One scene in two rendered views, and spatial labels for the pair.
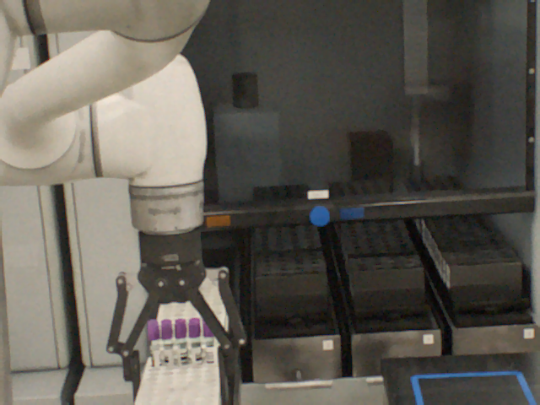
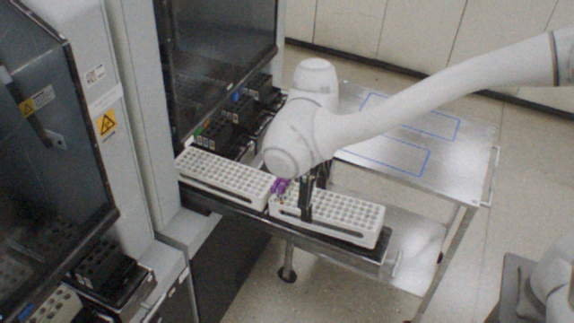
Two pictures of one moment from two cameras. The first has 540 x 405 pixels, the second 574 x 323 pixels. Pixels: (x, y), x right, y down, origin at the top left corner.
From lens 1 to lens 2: 1.43 m
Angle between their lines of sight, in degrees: 63
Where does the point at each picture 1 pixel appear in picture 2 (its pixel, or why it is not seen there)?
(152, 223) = not seen: hidden behind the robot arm
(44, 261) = (142, 197)
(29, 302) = (138, 223)
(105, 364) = (168, 223)
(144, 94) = (334, 88)
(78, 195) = (151, 152)
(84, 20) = not seen: outside the picture
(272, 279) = (219, 135)
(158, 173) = not seen: hidden behind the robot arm
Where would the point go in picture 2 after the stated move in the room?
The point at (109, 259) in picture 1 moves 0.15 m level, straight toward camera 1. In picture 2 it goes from (165, 174) to (218, 187)
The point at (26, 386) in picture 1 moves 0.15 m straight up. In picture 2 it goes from (158, 260) to (150, 225)
